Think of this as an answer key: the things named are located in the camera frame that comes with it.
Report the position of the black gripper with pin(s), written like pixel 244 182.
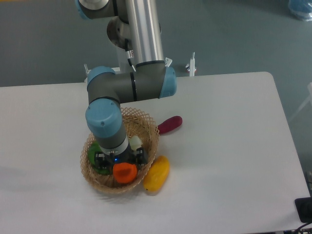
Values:
pixel 139 157

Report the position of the orange fruit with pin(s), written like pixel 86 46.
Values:
pixel 124 173

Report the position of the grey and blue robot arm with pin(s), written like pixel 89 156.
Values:
pixel 134 27

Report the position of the woven wicker basket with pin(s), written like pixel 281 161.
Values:
pixel 137 123

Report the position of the green lettuce leaf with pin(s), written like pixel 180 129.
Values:
pixel 91 153

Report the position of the yellow mango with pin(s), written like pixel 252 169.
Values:
pixel 157 174

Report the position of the dark red sweet potato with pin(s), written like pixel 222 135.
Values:
pixel 170 125

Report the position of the black device at edge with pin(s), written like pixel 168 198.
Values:
pixel 304 209

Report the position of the white metal bracket post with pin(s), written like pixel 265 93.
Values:
pixel 190 67

